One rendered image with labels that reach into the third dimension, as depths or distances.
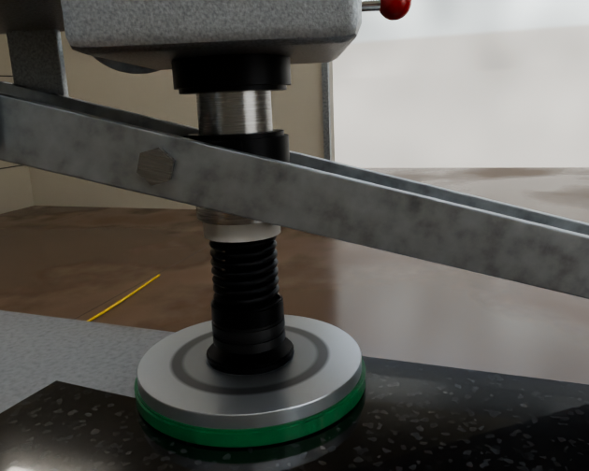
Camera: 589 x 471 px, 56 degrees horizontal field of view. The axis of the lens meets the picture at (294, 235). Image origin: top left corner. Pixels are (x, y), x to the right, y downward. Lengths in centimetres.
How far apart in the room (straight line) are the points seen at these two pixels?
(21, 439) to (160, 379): 12
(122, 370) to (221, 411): 18
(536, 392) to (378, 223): 22
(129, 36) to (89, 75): 622
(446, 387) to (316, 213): 21
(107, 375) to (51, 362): 8
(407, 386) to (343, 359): 6
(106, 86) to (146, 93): 50
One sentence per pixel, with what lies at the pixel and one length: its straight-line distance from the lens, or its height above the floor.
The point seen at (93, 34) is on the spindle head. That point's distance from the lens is 41.
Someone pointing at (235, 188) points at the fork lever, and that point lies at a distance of 44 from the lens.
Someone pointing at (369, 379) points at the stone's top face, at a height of 82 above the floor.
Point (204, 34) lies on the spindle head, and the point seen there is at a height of 113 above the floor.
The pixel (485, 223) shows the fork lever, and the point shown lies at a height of 98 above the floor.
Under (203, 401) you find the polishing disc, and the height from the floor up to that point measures 85.
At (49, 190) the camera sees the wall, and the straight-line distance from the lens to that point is 717.
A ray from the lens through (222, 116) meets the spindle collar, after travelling 47.
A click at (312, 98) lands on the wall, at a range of 544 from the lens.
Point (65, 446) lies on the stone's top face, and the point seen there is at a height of 82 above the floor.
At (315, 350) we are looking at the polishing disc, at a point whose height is 85.
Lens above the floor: 108
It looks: 14 degrees down
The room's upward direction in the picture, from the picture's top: 2 degrees counter-clockwise
